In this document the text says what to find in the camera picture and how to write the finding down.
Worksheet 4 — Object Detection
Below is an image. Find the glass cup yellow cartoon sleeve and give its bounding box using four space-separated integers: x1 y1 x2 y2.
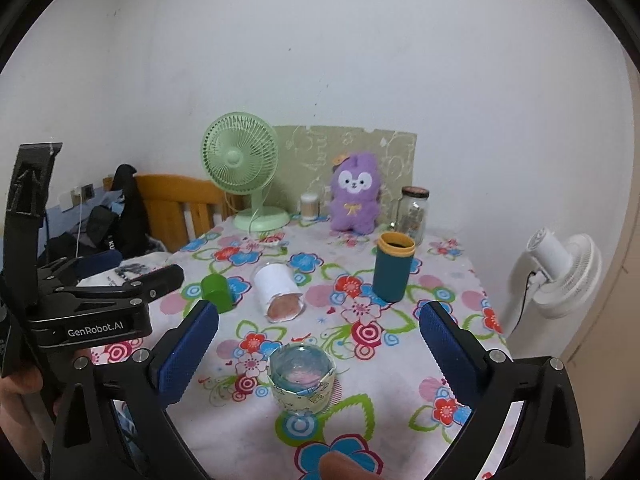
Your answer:
268 342 336 415

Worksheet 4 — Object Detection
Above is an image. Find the small green cup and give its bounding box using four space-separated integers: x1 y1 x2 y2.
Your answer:
201 273 234 314

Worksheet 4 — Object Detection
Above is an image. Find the glass cup white sleeve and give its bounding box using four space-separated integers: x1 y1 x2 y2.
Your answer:
252 261 305 323

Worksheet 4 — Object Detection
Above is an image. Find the teal cup yellow rim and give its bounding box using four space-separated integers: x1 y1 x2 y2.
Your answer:
372 232 416 304

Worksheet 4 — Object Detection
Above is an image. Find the person's left hand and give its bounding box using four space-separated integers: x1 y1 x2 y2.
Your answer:
1 367 43 472

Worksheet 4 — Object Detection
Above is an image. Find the person's right hand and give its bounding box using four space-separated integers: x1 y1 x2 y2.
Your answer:
319 452 380 480

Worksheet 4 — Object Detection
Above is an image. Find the black bag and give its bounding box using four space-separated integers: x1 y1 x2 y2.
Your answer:
38 164 153 266

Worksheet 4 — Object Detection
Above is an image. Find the wooden chair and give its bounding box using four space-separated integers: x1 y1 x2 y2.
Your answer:
103 165 243 256

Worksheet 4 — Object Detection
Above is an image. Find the white standing fan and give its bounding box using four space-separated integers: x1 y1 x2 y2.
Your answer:
510 228 602 334

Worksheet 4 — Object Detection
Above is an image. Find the floral tablecloth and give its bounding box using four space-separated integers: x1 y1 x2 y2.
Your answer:
89 211 511 480

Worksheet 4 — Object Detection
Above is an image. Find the green desk fan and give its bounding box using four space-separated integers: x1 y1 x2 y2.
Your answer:
201 112 290 233

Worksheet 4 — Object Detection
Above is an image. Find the glass jar dark lid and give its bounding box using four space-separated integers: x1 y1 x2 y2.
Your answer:
395 186 430 246

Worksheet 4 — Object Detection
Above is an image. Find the cotton swab container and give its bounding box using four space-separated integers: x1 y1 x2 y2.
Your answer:
299 192 320 221

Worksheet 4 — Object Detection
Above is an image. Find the green patterned board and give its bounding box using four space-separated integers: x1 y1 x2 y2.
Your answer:
265 126 416 223

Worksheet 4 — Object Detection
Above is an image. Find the purple plush toy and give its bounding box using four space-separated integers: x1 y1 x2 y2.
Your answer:
329 152 381 235

